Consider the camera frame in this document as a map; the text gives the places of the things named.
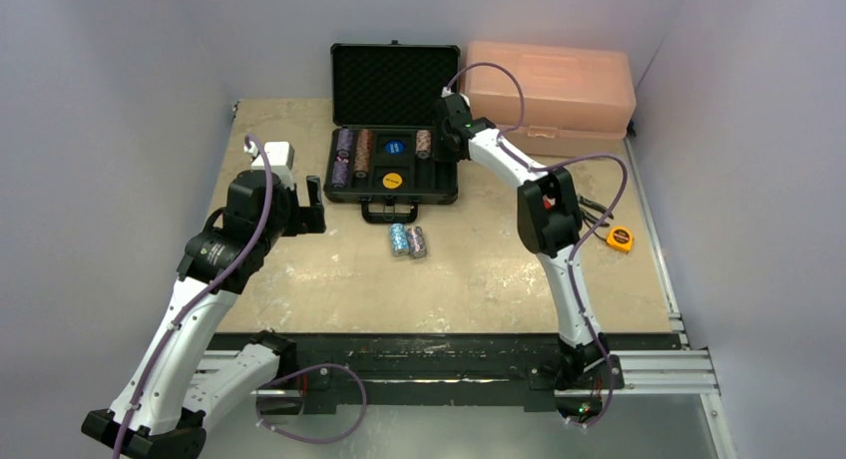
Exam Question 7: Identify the pink poker chip stack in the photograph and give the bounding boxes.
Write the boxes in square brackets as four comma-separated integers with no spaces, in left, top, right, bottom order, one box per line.
[415,130,432,160]

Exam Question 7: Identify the brown chip stack upright-facing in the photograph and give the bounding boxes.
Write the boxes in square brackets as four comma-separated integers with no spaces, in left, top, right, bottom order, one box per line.
[355,129,374,164]

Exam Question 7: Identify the light blue chip stack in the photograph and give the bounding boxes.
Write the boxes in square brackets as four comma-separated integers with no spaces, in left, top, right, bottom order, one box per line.
[388,223,410,256]

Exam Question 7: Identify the pink blue chip stack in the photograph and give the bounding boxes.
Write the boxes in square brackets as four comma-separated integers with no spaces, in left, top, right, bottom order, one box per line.
[406,227,428,258]

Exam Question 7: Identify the brown chip stack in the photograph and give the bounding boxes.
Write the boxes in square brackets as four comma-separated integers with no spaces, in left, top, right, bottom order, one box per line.
[353,158,370,179]

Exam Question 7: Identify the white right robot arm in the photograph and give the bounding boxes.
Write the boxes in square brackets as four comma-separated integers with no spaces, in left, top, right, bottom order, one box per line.
[434,92,620,392]

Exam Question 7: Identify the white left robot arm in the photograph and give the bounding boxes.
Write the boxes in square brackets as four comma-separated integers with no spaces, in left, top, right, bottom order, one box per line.
[81,170,326,458]

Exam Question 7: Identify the black poker set case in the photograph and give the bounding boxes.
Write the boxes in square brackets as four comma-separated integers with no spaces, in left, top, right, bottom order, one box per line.
[324,41,461,224]

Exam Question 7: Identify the purple chip stack lower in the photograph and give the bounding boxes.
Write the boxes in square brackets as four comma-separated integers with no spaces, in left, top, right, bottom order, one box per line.
[330,158,350,189]

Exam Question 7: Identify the purple chip stack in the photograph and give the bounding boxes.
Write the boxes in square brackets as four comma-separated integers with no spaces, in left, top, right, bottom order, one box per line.
[330,158,350,189]
[336,128,355,159]

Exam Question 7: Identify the yellow big blind button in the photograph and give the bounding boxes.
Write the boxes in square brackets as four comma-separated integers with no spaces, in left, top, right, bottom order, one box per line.
[382,172,403,190]

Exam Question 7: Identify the purple chip stack upper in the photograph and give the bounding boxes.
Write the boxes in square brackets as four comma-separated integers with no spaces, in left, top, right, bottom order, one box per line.
[336,128,355,159]

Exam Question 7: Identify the translucent pink storage box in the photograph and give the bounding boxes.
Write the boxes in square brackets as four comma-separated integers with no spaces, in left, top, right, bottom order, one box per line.
[461,41,636,157]

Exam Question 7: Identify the yellow tape measure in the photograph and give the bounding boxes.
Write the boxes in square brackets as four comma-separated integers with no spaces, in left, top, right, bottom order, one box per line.
[606,227,634,253]

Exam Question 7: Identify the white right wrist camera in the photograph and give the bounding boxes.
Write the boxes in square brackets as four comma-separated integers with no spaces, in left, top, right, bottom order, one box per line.
[441,86,471,107]

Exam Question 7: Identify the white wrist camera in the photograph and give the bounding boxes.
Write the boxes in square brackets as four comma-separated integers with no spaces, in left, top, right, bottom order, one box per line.
[441,86,471,107]
[244,137,295,191]

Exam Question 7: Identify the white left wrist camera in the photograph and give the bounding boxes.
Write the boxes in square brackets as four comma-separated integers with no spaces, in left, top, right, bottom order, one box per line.
[244,137,295,191]

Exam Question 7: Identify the black handled pliers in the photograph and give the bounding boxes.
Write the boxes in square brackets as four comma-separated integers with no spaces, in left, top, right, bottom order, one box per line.
[578,195,615,228]

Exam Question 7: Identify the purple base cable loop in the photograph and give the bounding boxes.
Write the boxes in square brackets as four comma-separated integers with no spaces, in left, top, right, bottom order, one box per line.
[255,363,369,446]

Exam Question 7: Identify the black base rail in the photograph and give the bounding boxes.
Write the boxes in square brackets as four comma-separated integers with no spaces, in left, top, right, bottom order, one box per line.
[258,333,718,419]

